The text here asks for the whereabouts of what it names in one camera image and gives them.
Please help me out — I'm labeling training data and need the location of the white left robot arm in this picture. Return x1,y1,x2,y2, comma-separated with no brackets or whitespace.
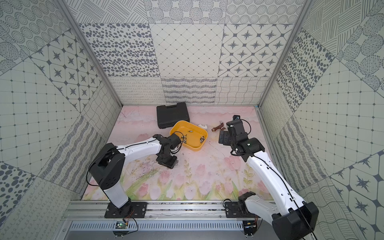
87,134,183,209

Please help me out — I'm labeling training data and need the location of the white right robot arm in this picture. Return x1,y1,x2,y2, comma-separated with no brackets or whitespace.
219,115,319,240

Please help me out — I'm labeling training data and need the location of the yellow plastic storage box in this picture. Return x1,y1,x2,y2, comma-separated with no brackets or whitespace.
170,121,208,152

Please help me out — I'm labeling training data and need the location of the brown water tap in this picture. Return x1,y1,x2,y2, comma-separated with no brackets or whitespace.
212,121,224,132

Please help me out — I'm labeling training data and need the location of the white pipe tee fitting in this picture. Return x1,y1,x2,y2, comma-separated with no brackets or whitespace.
198,124,208,130

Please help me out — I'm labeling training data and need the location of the black plastic tool case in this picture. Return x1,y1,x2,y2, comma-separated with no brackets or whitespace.
156,102,190,129

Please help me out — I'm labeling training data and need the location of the small green circuit board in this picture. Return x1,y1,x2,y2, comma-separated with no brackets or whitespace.
115,221,127,229

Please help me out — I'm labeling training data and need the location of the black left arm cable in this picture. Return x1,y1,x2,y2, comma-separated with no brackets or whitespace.
85,139,157,208

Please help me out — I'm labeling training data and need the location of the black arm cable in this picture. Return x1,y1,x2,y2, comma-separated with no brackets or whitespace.
253,152,319,240
85,139,157,208

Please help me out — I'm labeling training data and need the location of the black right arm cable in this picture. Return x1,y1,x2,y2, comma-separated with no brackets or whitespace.
253,152,319,240

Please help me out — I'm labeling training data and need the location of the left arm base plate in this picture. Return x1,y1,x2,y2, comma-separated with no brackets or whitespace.
104,199,148,219

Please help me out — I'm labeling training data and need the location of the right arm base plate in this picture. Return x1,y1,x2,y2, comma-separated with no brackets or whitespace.
223,201,260,219

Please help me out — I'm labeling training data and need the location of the aluminium mounting rail frame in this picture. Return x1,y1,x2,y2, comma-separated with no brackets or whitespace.
62,200,256,237

